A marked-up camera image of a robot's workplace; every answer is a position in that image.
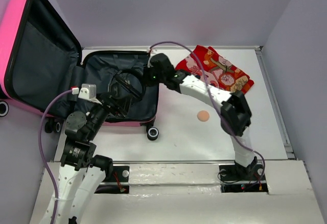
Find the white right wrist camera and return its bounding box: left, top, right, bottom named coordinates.
left=146, top=48, right=157, bottom=56

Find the round peach makeup puff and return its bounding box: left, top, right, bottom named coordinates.
left=197, top=110, right=210, bottom=122

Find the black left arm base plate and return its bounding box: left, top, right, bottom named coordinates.
left=95, top=165, right=130, bottom=194

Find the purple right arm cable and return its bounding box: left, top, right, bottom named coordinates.
left=149, top=40, right=266, bottom=185

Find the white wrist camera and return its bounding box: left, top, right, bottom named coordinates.
left=71, top=84, right=97, bottom=101
left=146, top=48, right=157, bottom=56

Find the pink hard-shell suitcase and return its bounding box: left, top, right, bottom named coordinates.
left=1, top=0, right=159, bottom=140

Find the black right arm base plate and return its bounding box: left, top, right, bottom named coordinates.
left=217, top=164, right=268, bottom=193

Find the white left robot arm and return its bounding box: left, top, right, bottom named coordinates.
left=40, top=87, right=126, bottom=223

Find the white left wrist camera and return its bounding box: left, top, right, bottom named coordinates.
left=71, top=84, right=97, bottom=101

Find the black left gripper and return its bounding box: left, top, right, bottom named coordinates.
left=87, top=89, right=134, bottom=139

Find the red patterned cloth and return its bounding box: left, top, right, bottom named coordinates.
left=175, top=45, right=254, bottom=93

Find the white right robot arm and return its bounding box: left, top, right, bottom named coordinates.
left=144, top=53, right=258, bottom=179

